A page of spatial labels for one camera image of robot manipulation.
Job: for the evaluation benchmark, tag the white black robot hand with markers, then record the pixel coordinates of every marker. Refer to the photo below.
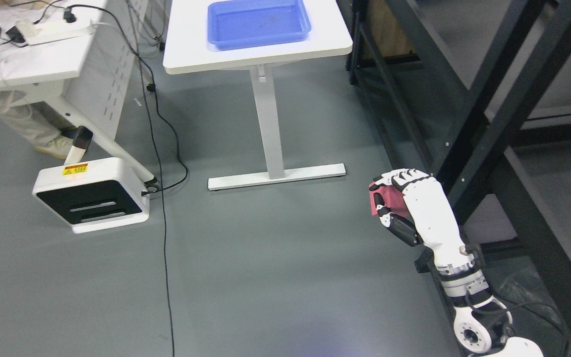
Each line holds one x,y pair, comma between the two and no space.
433,223

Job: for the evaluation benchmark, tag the pink foam block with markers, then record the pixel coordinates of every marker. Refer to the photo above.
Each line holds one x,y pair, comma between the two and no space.
392,197

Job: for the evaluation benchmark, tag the white power strip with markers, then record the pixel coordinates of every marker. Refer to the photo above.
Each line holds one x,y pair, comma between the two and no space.
35,34

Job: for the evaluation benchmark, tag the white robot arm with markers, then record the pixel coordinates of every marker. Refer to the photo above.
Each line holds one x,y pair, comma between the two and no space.
482,324

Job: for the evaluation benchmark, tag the white floor device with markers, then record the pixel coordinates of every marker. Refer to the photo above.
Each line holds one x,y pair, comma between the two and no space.
92,195

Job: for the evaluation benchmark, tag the black metal left shelf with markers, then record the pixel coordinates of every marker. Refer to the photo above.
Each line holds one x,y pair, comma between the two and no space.
481,97

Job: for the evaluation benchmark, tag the white standing desk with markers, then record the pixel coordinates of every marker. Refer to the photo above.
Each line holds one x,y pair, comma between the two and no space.
188,51

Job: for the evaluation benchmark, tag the white side table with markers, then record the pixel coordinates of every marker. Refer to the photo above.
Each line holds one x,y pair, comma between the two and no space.
84,79

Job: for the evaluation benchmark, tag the blue plastic tray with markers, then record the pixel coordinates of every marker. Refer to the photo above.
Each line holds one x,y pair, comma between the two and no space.
236,24

